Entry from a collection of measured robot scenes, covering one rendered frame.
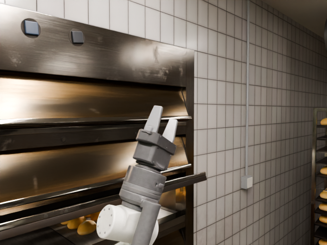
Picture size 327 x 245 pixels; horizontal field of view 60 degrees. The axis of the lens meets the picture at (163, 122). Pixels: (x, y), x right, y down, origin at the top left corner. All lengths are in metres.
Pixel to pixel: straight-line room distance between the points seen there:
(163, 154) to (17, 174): 0.60
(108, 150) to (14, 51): 0.53
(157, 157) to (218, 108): 1.25
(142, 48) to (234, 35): 0.85
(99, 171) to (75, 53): 0.48
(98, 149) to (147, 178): 0.66
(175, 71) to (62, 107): 0.66
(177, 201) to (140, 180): 1.10
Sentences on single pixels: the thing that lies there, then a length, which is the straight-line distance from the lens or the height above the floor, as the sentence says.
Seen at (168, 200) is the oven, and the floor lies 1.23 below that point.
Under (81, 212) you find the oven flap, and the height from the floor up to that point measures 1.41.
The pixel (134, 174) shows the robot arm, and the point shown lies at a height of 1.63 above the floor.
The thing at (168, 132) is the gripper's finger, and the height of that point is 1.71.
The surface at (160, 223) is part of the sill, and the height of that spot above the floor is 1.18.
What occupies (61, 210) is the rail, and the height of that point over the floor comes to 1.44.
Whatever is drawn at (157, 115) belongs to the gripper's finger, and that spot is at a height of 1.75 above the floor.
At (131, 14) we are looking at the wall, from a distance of 1.37.
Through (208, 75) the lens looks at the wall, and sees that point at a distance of 1.74.
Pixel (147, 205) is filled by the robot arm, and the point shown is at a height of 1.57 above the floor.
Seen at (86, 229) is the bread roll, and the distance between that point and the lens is 1.45.
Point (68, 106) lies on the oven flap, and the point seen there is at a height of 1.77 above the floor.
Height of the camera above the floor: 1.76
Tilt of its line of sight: 2 degrees down
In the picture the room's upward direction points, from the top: straight up
